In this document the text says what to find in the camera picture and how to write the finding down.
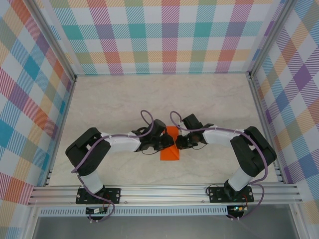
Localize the orange paper sheet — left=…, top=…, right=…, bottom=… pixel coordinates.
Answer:
left=159, top=126, right=180, bottom=162

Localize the grey metal panel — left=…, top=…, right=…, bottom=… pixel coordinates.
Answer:
left=31, top=215, right=300, bottom=239

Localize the small black circuit board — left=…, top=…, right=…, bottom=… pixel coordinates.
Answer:
left=85, top=207, right=108, bottom=215

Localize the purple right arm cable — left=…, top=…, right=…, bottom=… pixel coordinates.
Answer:
left=169, top=111, right=270, bottom=221

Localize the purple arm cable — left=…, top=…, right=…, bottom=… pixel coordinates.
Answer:
left=169, top=111, right=270, bottom=221
left=71, top=109, right=154, bottom=223

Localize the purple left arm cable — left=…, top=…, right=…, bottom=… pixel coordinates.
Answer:
left=71, top=109, right=154, bottom=223

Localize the thin black wire loop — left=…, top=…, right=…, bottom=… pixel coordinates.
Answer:
left=206, top=180, right=226, bottom=197

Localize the long aluminium mounting rail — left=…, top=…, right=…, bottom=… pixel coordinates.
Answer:
left=27, top=184, right=304, bottom=206

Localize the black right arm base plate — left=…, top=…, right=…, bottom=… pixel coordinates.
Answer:
left=208, top=186, right=254, bottom=204

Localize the slotted grey cable duct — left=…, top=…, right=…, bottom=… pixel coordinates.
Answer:
left=39, top=206, right=229, bottom=217

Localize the aluminium side rail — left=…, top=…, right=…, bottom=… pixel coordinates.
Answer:
left=44, top=78, right=77, bottom=187
left=248, top=73, right=286, bottom=184

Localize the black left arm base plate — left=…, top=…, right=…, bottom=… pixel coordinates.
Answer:
left=76, top=188, right=122, bottom=205

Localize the aluminium frame post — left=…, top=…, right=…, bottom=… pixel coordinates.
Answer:
left=26, top=0, right=77, bottom=82
left=246, top=0, right=304, bottom=79

